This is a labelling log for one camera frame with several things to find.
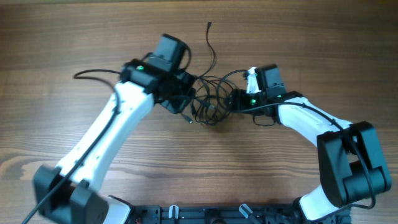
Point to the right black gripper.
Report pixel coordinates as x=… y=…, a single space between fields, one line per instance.
x=237 y=99

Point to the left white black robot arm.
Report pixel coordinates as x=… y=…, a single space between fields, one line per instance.
x=69 y=192

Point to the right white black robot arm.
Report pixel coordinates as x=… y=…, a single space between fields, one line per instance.
x=352 y=166

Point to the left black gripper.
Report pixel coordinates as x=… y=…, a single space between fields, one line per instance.
x=178 y=107

